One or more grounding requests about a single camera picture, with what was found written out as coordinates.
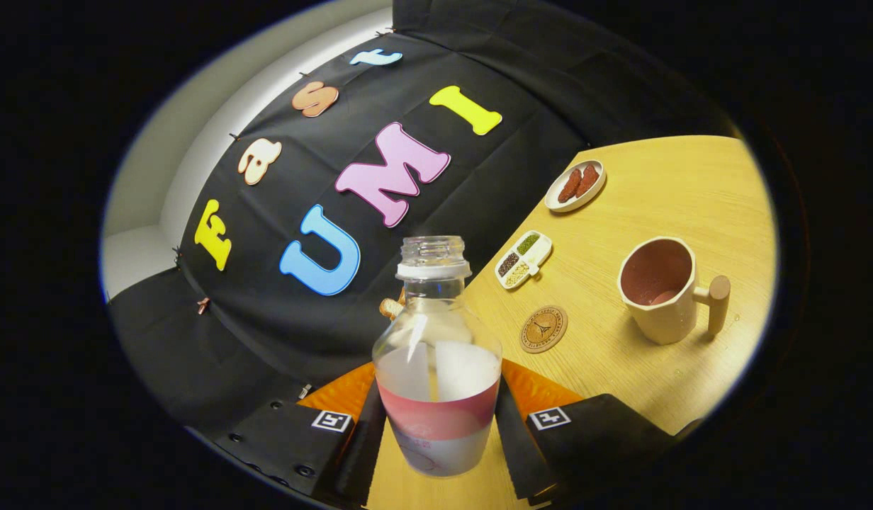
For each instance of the clear juice bottle red label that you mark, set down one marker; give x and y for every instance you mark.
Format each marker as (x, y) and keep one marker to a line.
(436, 418)

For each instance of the white oval plate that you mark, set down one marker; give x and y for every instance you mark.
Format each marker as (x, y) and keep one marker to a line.
(596, 185)

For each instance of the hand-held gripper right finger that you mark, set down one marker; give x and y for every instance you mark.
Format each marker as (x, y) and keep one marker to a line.
(514, 453)

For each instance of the black backdrop cloth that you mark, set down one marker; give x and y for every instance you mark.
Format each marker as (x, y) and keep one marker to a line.
(493, 42)

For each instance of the wooden table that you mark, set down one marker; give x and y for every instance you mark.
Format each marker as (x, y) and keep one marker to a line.
(663, 191)

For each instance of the white divided bean dish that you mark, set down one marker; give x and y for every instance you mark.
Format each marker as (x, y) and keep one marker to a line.
(543, 252)

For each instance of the red sausage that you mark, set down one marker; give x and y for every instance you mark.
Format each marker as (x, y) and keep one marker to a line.
(587, 180)
(569, 186)

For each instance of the toasted bread slice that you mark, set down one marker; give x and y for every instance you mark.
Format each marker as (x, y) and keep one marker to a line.
(390, 307)

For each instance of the white cloth clip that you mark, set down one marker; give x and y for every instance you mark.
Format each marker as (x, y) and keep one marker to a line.
(305, 390)

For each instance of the round cork coaster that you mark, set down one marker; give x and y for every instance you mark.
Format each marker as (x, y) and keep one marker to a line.
(543, 329)

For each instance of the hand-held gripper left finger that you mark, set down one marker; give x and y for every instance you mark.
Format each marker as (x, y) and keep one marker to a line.
(362, 453)

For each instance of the red cloth clip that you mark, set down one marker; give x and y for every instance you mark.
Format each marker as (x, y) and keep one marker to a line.
(203, 305)

